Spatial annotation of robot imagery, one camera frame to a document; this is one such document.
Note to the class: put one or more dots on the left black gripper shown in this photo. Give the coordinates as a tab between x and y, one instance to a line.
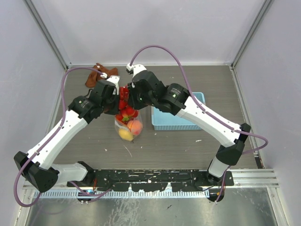
116	109

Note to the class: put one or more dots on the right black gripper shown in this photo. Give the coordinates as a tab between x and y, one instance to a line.
132	90

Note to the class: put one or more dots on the red strawberry bunch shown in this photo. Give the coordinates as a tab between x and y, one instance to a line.
126	113

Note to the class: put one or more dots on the clear zip top bag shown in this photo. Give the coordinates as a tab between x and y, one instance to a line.
124	126

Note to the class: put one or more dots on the orange pink peach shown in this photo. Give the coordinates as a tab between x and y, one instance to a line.
135	127

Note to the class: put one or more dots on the yellow apple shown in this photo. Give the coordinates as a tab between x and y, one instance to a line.
125	134

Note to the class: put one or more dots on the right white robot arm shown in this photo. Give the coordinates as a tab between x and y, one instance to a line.
179	102

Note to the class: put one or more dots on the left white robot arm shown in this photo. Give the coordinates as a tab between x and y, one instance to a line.
38	162

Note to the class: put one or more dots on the brown cloth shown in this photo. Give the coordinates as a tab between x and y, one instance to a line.
102	73

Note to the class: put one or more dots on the light blue plastic basket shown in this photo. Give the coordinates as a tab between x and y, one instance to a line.
166	121

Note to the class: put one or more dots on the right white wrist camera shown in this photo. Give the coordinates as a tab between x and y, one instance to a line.
137	71

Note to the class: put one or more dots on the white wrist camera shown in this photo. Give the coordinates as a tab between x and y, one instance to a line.
137	71
113	79

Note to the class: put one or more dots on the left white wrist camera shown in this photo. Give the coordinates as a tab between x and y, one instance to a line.
113	79

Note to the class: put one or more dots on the aluminium frame post left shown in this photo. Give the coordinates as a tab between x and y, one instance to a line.
43	22

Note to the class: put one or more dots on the aluminium frame post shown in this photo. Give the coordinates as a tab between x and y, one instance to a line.
251	32
43	22

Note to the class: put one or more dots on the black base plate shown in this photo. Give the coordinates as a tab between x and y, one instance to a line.
154	180

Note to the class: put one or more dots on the white slotted cable duct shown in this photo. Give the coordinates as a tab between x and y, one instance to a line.
74	193

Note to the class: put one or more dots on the aluminium frame post right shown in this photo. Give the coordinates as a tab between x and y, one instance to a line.
251	32

